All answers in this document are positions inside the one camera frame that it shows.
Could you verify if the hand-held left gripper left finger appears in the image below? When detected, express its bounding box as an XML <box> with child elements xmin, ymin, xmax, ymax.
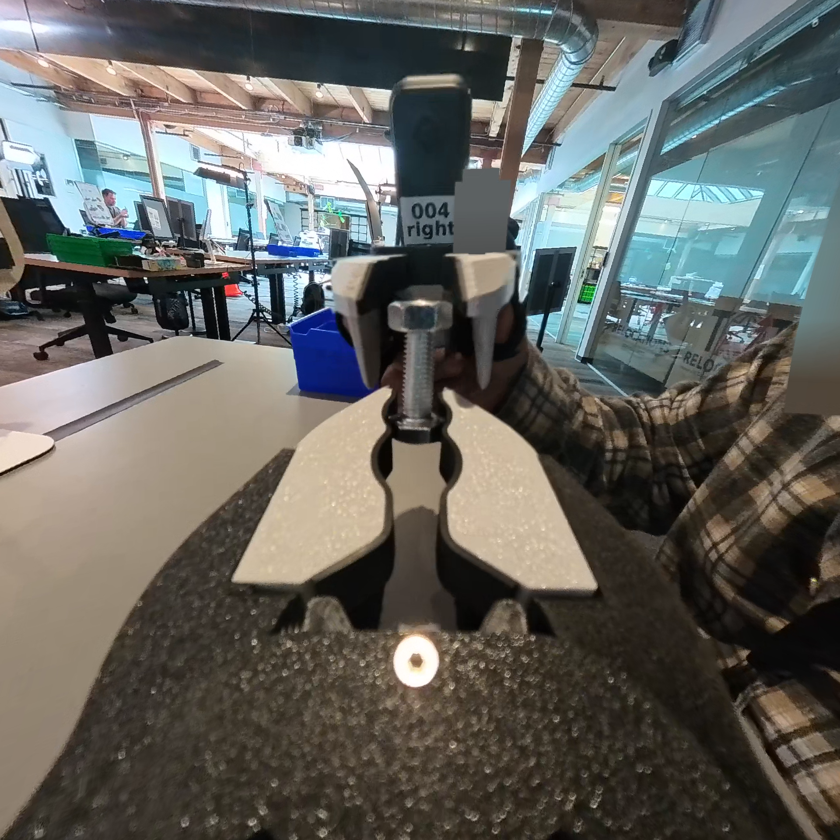
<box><xmin>231</xmin><ymin>386</ymin><xmax>396</xmax><ymax>631</ymax></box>

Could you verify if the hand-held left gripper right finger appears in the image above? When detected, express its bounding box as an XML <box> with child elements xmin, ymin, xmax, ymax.
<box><xmin>438</xmin><ymin>400</ymin><xmax>599</xmax><ymax>631</ymax></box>

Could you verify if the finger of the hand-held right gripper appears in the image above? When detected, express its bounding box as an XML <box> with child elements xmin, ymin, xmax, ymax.
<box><xmin>448</xmin><ymin>251</ymin><xmax>519</xmax><ymax>389</ymax></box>
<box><xmin>330</xmin><ymin>252</ymin><xmax>411</xmax><ymax>389</ymax></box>

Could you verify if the blue plastic bin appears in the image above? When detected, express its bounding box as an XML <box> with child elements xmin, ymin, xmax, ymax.
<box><xmin>290</xmin><ymin>307</ymin><xmax>375</xmax><ymax>398</ymax></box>

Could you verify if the steel hex bolt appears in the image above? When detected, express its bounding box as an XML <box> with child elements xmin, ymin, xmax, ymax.
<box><xmin>387</xmin><ymin>301</ymin><xmax>454</xmax><ymax>424</ymax></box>

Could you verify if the steel hex nut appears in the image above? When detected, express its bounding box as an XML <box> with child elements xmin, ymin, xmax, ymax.
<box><xmin>392</xmin><ymin>410</ymin><xmax>454</xmax><ymax>446</ymax></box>

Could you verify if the person's right forearm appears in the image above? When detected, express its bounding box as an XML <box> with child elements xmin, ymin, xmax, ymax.
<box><xmin>495</xmin><ymin>322</ymin><xmax>840</xmax><ymax>834</ymax></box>

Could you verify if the person's right hand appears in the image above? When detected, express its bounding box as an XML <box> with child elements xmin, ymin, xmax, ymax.
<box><xmin>381</xmin><ymin>298</ymin><xmax>536</xmax><ymax>414</ymax></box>

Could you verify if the black display board on stand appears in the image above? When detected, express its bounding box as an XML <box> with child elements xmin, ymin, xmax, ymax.
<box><xmin>528</xmin><ymin>246</ymin><xmax>577</xmax><ymax>352</ymax></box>

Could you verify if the black tripod light stand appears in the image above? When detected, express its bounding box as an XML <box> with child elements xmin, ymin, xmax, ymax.
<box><xmin>193</xmin><ymin>164</ymin><xmax>293</xmax><ymax>345</ymax></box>

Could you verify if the black ceiling panel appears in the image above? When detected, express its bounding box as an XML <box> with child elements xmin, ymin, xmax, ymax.
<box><xmin>0</xmin><ymin>13</ymin><xmax>513</xmax><ymax>102</ymax></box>

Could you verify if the black computer monitor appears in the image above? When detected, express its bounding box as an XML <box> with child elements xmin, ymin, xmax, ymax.
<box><xmin>167</xmin><ymin>199</ymin><xmax>198</xmax><ymax>249</ymax></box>
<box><xmin>140</xmin><ymin>195</ymin><xmax>175</xmax><ymax>240</ymax></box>

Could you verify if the black office chair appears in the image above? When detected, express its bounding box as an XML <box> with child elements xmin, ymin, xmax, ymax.
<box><xmin>33</xmin><ymin>285</ymin><xmax>155</xmax><ymax>361</ymax></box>

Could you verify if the wooden office desk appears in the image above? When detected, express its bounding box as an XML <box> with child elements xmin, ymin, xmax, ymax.
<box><xmin>23</xmin><ymin>252</ymin><xmax>253</xmax><ymax>358</ymax></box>

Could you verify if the green plastic crate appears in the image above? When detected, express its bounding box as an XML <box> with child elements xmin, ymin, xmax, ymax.
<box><xmin>46</xmin><ymin>233</ymin><xmax>129</xmax><ymax>266</ymax></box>

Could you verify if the white stand base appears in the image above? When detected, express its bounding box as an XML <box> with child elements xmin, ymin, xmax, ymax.
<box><xmin>0</xmin><ymin>430</ymin><xmax>55</xmax><ymax>475</ymax></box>

